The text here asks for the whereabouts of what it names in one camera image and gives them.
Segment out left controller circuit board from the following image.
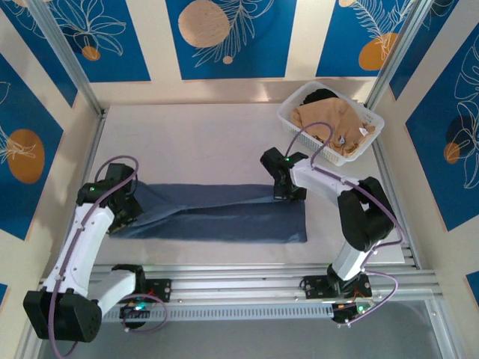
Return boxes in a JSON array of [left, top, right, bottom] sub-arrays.
[[119, 302, 156, 321]]

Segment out grey slotted cable duct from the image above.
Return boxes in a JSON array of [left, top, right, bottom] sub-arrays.
[[100, 303, 338, 323]]

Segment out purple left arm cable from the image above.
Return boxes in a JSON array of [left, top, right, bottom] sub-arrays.
[[48, 156, 168, 358]]

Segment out right controller circuit board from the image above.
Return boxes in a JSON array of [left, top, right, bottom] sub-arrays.
[[331, 301, 377, 325]]

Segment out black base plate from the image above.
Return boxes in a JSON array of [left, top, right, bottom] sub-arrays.
[[103, 278, 173, 304], [302, 275, 373, 300]]

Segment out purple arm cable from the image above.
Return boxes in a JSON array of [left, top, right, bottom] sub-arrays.
[[286, 122, 407, 325], [48, 156, 168, 358]]

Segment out tan t-shirt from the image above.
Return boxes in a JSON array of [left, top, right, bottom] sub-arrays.
[[290, 97, 376, 158]]

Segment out grey metal sheet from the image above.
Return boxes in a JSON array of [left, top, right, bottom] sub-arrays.
[[37, 321, 442, 359]]

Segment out controller circuit board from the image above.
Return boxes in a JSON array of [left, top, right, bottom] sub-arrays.
[[331, 301, 377, 325], [119, 302, 156, 321]]

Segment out aluminium side rail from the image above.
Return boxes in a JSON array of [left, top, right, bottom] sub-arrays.
[[373, 108, 420, 269], [54, 106, 109, 277]]

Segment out blue floral wall panel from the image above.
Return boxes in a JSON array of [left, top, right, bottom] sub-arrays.
[[405, 33, 479, 233], [165, 0, 297, 81], [39, 0, 151, 84], [0, 54, 65, 241], [316, 0, 422, 79]]

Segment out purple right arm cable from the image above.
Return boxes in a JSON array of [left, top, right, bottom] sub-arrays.
[[286, 122, 407, 325]]

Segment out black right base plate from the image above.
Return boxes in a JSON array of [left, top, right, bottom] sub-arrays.
[[302, 275, 373, 300]]

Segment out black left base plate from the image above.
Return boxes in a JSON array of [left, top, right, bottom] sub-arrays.
[[103, 278, 173, 304]]

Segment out black t-shirt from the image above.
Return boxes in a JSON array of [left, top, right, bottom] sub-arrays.
[[302, 88, 340, 107]]

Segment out white plastic basket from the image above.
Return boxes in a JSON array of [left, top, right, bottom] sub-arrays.
[[276, 81, 385, 168]]

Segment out aluminium frame post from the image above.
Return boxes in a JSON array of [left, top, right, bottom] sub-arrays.
[[364, 0, 441, 109], [28, 0, 108, 117]]

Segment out blue t-shirt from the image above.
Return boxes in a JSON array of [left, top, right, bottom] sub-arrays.
[[108, 182, 308, 244]]

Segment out aluminium frame rail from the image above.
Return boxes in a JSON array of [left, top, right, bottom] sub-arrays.
[[31, 263, 445, 310]]

